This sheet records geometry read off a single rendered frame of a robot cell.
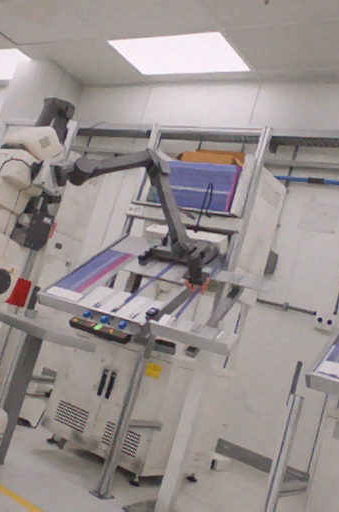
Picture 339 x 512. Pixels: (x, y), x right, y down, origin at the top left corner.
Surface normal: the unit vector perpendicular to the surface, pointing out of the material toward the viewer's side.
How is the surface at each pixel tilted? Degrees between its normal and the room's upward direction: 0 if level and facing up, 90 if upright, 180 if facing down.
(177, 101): 90
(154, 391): 90
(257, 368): 90
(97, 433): 90
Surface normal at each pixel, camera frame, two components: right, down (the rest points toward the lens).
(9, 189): 0.73, 0.13
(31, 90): -0.54, -0.27
